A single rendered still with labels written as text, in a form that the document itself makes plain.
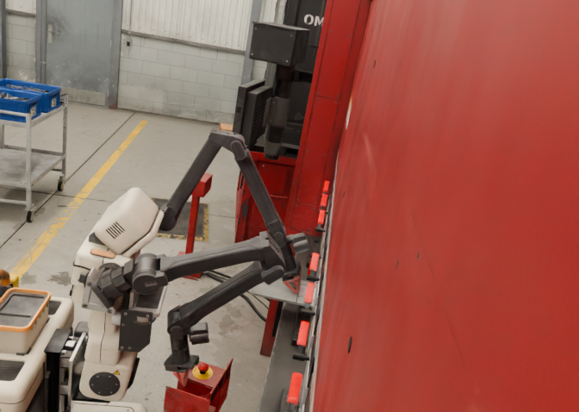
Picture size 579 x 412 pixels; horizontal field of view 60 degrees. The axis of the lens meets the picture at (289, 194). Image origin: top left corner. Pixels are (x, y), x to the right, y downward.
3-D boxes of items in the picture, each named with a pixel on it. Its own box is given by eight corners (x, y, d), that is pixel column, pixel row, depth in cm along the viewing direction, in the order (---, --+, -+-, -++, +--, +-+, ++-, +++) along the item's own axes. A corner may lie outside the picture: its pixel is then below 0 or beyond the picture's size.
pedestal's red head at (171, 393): (188, 383, 190) (193, 344, 184) (227, 397, 187) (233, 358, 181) (161, 420, 172) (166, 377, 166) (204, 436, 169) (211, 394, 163)
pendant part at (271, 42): (252, 151, 343) (272, 21, 315) (287, 159, 340) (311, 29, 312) (230, 171, 296) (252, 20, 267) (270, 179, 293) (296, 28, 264)
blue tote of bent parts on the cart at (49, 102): (5, 96, 466) (4, 78, 460) (61, 105, 473) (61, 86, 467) (-14, 104, 433) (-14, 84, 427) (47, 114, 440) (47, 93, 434)
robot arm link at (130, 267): (120, 265, 150) (118, 277, 145) (149, 250, 149) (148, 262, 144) (138, 284, 155) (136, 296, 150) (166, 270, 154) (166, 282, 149)
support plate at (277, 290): (258, 272, 211) (258, 271, 211) (319, 286, 210) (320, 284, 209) (250, 294, 194) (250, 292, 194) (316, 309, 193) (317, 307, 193)
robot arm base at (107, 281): (101, 266, 153) (90, 287, 142) (124, 255, 152) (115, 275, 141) (117, 288, 156) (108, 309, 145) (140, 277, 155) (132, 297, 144)
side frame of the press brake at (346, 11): (265, 332, 339) (336, -36, 262) (389, 359, 335) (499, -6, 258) (258, 354, 316) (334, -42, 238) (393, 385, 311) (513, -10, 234)
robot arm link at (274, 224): (227, 138, 186) (226, 145, 176) (241, 132, 186) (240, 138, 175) (274, 236, 199) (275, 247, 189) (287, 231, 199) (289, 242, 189)
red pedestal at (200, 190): (175, 262, 405) (186, 165, 377) (205, 269, 403) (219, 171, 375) (167, 274, 386) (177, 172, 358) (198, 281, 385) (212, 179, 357)
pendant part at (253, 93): (249, 133, 331) (257, 78, 319) (266, 136, 330) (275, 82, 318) (228, 147, 289) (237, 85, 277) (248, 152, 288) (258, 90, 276)
